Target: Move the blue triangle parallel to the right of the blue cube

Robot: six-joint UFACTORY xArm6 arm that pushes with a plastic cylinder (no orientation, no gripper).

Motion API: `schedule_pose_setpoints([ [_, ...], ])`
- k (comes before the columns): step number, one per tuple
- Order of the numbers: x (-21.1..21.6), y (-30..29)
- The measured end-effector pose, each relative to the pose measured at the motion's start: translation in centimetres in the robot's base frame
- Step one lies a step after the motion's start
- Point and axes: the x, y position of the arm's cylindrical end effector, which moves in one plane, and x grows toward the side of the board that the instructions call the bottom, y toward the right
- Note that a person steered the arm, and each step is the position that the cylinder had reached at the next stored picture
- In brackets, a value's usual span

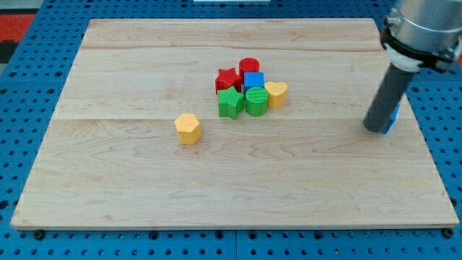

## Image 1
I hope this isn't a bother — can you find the blue triangle block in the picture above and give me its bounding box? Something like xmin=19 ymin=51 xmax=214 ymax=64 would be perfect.
xmin=382 ymin=104 xmax=401 ymax=134

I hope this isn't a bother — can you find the red cylinder block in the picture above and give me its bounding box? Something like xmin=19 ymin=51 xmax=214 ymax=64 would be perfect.
xmin=238 ymin=57 xmax=260 ymax=77

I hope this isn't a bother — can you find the green star block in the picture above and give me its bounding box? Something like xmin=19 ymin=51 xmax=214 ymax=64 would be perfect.
xmin=217 ymin=86 xmax=244 ymax=119

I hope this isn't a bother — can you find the blue cube block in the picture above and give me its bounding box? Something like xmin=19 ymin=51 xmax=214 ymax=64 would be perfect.
xmin=243 ymin=72 xmax=265 ymax=93

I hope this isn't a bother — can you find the red star block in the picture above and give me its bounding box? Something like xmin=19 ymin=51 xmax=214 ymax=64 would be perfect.
xmin=215 ymin=68 xmax=243 ymax=93

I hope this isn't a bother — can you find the yellow heart block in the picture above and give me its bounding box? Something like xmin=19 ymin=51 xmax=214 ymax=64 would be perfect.
xmin=264 ymin=81 xmax=288 ymax=109

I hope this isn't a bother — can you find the green cylinder block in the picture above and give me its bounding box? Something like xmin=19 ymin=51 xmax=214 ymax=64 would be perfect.
xmin=245 ymin=87 xmax=269 ymax=117

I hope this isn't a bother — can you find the yellow hexagon block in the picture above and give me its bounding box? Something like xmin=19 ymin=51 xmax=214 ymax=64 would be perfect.
xmin=174 ymin=113 xmax=201 ymax=144

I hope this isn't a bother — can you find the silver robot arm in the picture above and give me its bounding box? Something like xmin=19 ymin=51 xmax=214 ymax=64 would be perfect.
xmin=363 ymin=0 xmax=461 ymax=134

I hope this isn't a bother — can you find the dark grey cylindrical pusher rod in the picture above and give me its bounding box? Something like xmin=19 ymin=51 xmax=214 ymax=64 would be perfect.
xmin=363 ymin=64 xmax=415 ymax=133

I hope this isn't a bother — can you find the light wooden board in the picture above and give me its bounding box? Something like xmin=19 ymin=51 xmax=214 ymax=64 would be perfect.
xmin=11 ymin=18 xmax=459 ymax=230

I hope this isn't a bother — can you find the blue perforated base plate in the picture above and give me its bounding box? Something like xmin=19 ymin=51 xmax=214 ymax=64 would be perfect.
xmin=1 ymin=0 xmax=461 ymax=259

